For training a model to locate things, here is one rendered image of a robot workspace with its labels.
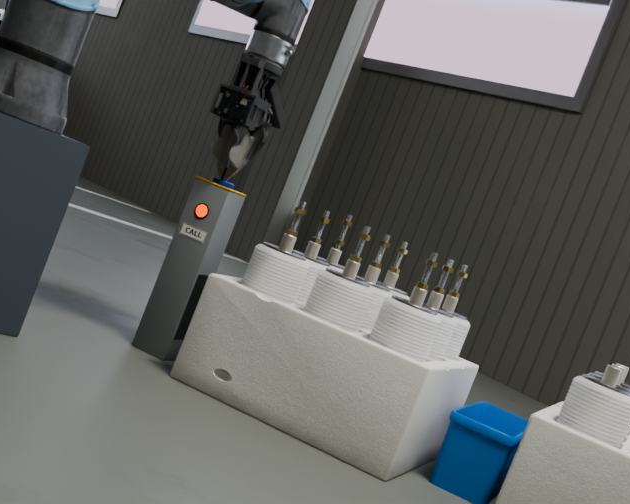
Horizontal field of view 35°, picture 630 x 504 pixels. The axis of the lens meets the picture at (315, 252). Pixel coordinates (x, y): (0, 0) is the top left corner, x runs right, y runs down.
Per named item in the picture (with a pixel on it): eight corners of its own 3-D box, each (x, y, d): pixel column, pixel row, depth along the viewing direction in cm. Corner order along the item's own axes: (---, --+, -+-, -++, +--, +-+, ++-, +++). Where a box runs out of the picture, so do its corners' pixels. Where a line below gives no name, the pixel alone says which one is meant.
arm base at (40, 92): (-18, 105, 135) (8, 37, 135) (-55, 89, 146) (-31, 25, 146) (78, 141, 145) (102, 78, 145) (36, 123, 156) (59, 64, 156)
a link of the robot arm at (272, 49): (262, 38, 175) (302, 52, 172) (253, 63, 175) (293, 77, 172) (245, 25, 168) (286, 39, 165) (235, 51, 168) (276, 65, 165)
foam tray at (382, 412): (385, 482, 146) (430, 368, 145) (168, 376, 160) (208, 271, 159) (443, 456, 182) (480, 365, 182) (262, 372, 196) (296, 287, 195)
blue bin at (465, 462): (487, 511, 153) (516, 439, 153) (421, 480, 157) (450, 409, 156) (514, 485, 181) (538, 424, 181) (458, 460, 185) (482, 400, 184)
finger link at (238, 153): (210, 175, 168) (230, 124, 168) (225, 181, 173) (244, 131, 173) (225, 181, 167) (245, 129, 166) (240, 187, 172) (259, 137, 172)
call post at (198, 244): (163, 361, 170) (229, 190, 168) (129, 345, 172) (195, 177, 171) (182, 361, 176) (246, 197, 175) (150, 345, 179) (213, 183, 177)
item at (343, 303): (334, 389, 164) (375, 288, 164) (332, 399, 155) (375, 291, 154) (280, 368, 165) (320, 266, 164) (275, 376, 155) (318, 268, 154)
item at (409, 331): (333, 401, 153) (376, 292, 152) (355, 400, 162) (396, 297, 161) (388, 428, 149) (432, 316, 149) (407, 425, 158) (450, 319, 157)
